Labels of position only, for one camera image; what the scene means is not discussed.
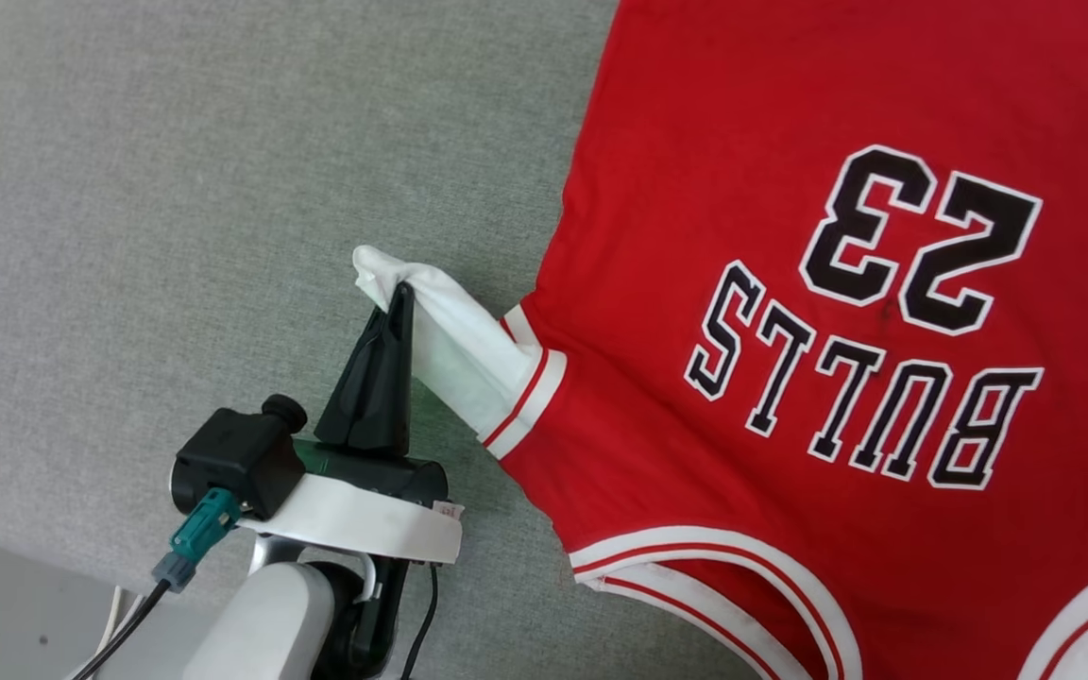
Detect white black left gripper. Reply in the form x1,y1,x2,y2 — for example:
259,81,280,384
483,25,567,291
242,281,465,565

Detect teal cable connector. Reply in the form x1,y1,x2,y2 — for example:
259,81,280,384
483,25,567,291
169,486,243,563

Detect black camera cable grey boot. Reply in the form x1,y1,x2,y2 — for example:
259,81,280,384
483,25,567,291
72,552,197,680

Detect thin black cable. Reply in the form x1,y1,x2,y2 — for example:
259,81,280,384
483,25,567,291
399,564,439,680

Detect grey fabric sofa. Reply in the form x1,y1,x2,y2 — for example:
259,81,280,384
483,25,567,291
0,0,762,680

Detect red white basketball jersey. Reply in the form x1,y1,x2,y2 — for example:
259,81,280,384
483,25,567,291
352,0,1088,680

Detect thin white cable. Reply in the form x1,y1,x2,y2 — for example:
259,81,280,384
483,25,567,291
91,584,146,673

